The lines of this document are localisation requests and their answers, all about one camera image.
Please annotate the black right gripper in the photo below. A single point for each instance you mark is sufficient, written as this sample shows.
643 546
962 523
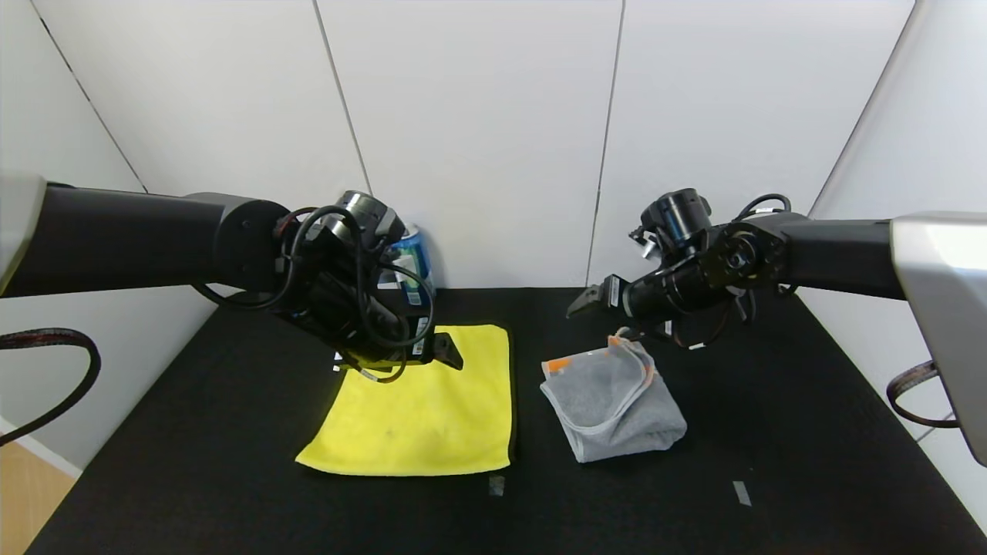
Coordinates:
611 297

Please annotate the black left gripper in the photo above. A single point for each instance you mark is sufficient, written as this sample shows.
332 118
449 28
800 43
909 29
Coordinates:
420 339

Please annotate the grey towel with orange marks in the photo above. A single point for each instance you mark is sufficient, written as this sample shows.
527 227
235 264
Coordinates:
609 408

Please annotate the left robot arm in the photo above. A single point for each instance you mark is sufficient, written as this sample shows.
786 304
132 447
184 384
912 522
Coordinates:
116 239

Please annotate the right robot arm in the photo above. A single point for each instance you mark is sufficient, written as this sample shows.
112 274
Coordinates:
833 258

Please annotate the yellow towel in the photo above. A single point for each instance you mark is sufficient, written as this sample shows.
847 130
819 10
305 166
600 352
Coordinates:
416 416

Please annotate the blue and green drink can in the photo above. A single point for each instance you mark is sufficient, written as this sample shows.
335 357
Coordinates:
416 258

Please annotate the clear tape marker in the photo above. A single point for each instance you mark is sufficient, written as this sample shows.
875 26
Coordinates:
741 493
496 486

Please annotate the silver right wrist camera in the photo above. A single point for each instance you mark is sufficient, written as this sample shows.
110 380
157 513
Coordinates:
646 245

